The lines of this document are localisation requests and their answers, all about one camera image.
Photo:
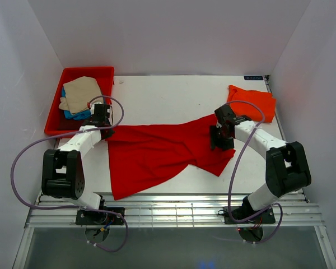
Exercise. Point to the folded orange t shirt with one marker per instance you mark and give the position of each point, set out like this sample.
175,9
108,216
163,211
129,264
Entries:
263,100

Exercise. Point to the blue table label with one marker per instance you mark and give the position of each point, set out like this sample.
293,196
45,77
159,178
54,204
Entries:
253,78

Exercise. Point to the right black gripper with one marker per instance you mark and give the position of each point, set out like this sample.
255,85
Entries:
215,142

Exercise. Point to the beige folded t shirt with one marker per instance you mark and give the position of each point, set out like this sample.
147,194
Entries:
81,91

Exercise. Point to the red plastic bin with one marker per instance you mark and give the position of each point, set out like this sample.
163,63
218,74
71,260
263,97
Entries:
56,122

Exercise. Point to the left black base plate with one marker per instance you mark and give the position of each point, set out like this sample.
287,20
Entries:
86,217

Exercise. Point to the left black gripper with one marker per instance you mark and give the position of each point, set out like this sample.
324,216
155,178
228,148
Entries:
110,132

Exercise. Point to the aluminium rail frame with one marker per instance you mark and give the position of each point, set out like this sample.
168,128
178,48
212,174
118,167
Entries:
192,199

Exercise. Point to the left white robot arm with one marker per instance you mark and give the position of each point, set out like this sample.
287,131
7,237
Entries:
63,174

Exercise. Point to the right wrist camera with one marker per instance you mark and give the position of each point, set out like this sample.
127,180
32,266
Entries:
226,116

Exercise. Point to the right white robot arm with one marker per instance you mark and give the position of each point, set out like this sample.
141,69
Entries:
286,167

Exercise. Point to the blue folded t shirt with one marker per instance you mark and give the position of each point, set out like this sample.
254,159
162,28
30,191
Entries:
68,115

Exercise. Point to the red t shirt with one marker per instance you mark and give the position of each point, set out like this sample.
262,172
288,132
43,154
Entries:
141,157

